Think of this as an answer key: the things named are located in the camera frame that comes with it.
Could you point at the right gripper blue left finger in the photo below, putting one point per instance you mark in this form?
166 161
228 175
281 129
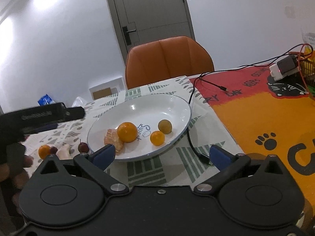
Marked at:
93 167

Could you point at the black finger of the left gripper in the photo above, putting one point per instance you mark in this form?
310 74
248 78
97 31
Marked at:
74 113

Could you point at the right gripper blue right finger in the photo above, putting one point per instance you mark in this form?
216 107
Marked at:
231 167

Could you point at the peeled pomelo segment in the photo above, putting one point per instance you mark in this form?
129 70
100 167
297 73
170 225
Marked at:
111 137
63 152

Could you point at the large orange mandarin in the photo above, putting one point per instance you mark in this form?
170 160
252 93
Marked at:
127 132

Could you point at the green yellow round fruit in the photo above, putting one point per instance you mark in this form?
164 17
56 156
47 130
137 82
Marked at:
165 126

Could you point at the small orange kumquat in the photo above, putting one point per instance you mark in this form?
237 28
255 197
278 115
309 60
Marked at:
157 138

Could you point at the person's left hand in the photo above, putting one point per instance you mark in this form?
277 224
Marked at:
13 179

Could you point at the clear plastic bag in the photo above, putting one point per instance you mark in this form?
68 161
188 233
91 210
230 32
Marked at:
79 102

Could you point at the red crabapple with stem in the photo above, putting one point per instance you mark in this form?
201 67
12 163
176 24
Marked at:
83 147

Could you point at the blue white plastic bag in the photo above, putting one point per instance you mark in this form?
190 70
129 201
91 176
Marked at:
45 100

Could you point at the dark red small apple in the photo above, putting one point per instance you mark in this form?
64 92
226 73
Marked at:
53 150

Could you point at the white enamel bowl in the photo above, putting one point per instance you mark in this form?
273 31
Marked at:
145 112

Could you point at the red orange cat mat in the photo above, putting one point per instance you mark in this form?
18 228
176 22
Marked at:
267 117

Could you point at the orange leather chair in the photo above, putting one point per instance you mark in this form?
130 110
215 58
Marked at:
164 59

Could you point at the white power adapter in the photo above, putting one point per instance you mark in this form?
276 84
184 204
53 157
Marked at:
285 67

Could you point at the white foam packaging frame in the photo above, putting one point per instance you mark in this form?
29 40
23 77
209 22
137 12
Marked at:
107 88

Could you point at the grey door with handle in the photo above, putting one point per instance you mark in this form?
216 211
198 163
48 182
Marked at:
139 22

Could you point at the yellow wire basket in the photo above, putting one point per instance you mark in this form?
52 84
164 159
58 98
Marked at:
306 64

